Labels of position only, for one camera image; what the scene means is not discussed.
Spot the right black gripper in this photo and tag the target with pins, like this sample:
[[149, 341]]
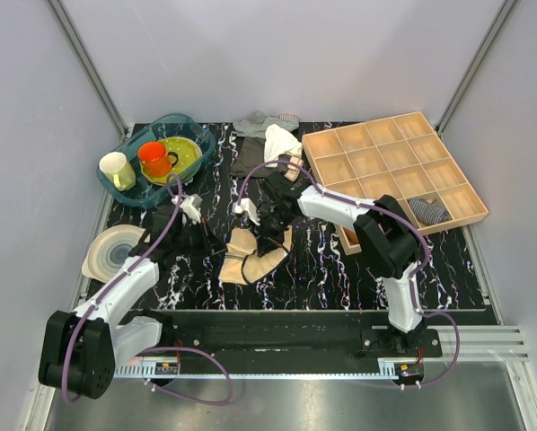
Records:
[[268, 241]]

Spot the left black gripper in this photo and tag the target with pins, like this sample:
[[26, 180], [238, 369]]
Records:
[[210, 243]]

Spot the beige navy-trimmed underwear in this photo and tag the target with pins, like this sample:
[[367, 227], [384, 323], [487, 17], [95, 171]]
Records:
[[242, 265]]

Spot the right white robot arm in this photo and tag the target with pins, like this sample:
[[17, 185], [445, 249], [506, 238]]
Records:
[[388, 242]]

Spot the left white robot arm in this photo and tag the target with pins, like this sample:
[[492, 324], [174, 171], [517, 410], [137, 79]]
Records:
[[82, 349]]

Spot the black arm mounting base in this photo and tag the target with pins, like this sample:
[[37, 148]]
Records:
[[297, 344]]

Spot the rolled striped underwear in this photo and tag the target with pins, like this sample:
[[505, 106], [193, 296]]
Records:
[[428, 213]]

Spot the black marble table mat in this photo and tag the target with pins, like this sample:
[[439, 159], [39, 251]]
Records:
[[318, 275]]

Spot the dark grey garment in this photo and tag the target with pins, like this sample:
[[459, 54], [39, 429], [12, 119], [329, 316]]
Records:
[[251, 155]]

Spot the green dotted plate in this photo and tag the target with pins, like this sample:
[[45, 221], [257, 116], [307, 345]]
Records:
[[188, 152]]

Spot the orange mug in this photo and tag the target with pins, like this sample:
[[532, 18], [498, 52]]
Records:
[[156, 159]]

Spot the white cloth garment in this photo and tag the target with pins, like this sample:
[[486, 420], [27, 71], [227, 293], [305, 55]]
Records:
[[279, 141]]

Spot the beige round lid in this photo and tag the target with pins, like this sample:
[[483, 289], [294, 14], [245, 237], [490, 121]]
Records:
[[109, 250]]

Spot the grey striped garment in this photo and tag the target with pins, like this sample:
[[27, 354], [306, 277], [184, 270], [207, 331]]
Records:
[[255, 125]]

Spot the checked grey garment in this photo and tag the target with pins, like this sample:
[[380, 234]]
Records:
[[288, 122]]

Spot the cream yellow mug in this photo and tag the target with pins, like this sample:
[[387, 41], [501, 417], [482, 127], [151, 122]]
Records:
[[118, 170]]

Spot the wooden compartment tray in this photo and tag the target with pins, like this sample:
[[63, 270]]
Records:
[[400, 156]]

